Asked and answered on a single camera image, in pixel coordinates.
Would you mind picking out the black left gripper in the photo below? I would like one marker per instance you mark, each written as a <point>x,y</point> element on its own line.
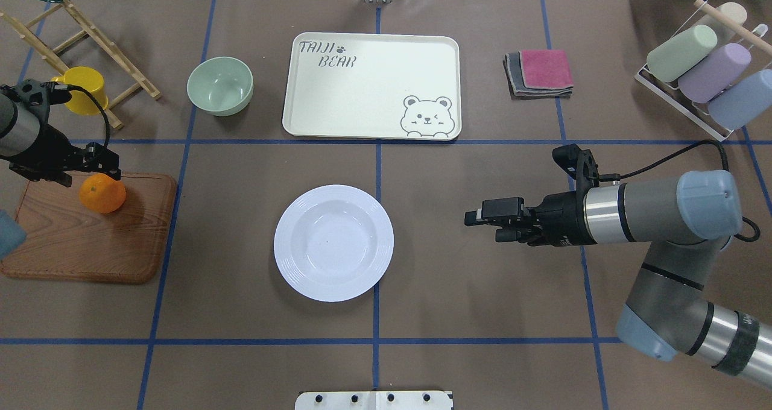
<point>47,149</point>

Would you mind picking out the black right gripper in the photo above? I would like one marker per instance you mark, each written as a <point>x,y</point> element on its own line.
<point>562,216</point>

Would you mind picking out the orange fruit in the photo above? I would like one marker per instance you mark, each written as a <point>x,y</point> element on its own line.
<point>102,193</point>

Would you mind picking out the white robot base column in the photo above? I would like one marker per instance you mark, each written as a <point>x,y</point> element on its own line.
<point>400,399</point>

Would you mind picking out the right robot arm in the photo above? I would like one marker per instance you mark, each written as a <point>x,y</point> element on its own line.
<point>686,221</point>

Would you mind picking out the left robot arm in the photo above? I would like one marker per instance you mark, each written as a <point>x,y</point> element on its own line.
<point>21,123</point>

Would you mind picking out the cream bear tray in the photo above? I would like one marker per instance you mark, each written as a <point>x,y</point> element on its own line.
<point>373,86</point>

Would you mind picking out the wooden cutting board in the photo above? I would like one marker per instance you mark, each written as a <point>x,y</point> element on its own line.
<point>67,241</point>

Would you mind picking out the wooden cup rack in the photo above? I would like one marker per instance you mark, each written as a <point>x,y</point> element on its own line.
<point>88,30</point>

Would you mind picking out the green ceramic bowl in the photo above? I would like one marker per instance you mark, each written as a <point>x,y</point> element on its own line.
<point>221,86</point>

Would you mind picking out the grey cloth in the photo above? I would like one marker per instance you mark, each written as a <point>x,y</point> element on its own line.
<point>514,75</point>

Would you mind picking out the pink cloth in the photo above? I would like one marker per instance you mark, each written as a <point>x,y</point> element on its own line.
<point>545,69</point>

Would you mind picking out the white round plate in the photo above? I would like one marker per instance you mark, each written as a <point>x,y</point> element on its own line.
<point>333,243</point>

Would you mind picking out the green tumbler cup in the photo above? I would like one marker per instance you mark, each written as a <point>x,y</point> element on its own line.
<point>680,53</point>

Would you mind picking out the purple tumbler cup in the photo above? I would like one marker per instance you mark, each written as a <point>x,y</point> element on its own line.
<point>715,73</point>

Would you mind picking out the blue tumbler cup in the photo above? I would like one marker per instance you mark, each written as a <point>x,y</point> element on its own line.
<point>743,102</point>

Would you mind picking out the beige tumbler cup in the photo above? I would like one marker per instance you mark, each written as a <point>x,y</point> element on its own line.
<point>734,11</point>

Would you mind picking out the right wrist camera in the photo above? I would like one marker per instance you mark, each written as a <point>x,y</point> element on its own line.
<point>578,164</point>

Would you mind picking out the white wire cup rack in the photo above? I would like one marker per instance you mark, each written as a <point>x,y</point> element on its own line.
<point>755,38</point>

